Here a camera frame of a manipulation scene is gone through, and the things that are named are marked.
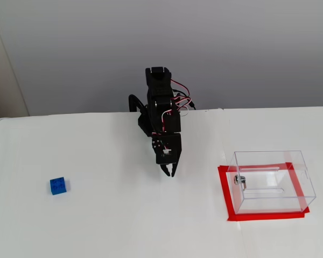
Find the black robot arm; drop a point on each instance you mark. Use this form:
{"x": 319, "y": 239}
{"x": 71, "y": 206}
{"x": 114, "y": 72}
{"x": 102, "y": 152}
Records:
{"x": 158, "y": 86}

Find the transparent plastic box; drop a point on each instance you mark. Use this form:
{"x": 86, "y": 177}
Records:
{"x": 258, "y": 204}

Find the blue lego brick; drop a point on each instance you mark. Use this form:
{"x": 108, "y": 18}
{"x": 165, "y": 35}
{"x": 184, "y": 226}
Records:
{"x": 58, "y": 186}

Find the silver metal box lock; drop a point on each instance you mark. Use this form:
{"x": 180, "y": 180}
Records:
{"x": 238, "y": 179}

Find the red tape strip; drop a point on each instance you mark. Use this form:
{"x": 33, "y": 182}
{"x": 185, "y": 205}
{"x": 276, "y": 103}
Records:
{"x": 231, "y": 169}
{"x": 224, "y": 185}
{"x": 266, "y": 216}
{"x": 298, "y": 188}

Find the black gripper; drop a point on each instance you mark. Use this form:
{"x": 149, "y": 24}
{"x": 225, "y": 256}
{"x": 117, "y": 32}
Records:
{"x": 169, "y": 158}

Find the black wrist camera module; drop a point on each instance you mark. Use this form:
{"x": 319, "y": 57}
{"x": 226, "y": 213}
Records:
{"x": 162, "y": 158}

